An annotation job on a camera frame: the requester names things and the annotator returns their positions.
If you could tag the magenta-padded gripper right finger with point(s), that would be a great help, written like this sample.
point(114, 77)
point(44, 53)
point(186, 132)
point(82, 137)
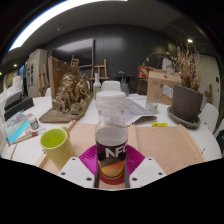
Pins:
point(146, 171)

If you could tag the red box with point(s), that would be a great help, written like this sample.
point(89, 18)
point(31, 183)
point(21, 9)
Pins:
point(144, 71)

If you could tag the round ceiling spotlight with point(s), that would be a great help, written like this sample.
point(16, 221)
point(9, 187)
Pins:
point(190, 40)

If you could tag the dried plant in grey pot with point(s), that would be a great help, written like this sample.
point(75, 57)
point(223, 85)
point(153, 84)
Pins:
point(186, 101)

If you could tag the brown cardboard box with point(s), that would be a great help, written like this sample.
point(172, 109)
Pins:
point(160, 86)

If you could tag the black wall screen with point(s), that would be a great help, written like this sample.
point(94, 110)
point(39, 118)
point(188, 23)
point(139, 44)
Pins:
point(80, 53)

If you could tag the light wooden panel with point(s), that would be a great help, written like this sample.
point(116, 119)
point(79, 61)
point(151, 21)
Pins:
point(170, 146)
point(83, 136)

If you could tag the open newspaper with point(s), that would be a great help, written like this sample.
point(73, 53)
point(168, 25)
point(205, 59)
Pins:
point(138, 111)

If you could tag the white canvas board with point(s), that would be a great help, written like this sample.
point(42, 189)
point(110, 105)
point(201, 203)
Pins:
point(2, 136)

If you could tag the golden carved relief sculpture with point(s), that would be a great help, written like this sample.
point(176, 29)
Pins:
point(70, 95)

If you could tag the small glass jar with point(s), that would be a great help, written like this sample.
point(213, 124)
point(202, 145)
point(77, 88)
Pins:
point(151, 107)

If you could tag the long ceiling light panel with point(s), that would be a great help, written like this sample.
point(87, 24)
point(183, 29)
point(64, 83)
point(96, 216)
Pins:
point(50, 15)

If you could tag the grey clear spray bottle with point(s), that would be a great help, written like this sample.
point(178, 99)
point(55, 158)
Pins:
point(125, 86)

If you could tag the white chair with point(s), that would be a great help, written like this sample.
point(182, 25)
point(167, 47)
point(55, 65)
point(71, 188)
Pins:
point(111, 86)
point(209, 116)
point(220, 125)
point(48, 92)

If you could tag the wooden mannequin figure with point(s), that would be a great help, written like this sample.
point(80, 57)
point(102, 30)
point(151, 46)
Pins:
point(208, 94)

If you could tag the pale tall cabinet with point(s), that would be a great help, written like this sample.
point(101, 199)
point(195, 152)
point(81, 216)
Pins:
point(35, 70)

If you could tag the black backpack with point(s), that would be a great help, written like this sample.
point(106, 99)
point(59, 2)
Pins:
point(221, 141)

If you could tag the white spray bottle green label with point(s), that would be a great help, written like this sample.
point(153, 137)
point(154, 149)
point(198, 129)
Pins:
point(96, 87)

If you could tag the white plaster statue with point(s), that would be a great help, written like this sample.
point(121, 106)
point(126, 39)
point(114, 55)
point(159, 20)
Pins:
point(166, 64)

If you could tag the small white-lidded paint jar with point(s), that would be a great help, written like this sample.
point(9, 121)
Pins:
point(34, 122)

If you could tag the black flat boxes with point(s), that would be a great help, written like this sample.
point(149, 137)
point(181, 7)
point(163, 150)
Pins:
point(18, 103)

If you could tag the clear juice bottle white cap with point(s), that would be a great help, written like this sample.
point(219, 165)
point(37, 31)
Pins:
point(111, 140)

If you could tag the wooden easel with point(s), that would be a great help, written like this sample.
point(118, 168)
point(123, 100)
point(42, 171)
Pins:
point(43, 80)
point(100, 70)

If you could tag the grey round pot saucer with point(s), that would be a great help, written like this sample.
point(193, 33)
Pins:
point(181, 122)

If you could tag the yellow-green cup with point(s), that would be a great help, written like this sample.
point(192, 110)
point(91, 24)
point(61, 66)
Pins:
point(56, 146)

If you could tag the colourful painted sheet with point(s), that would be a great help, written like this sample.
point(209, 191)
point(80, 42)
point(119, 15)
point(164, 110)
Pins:
point(18, 126)

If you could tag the small yellow tag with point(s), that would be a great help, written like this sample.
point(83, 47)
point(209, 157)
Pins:
point(159, 124)

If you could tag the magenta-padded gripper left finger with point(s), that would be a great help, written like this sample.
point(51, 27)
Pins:
point(75, 171)

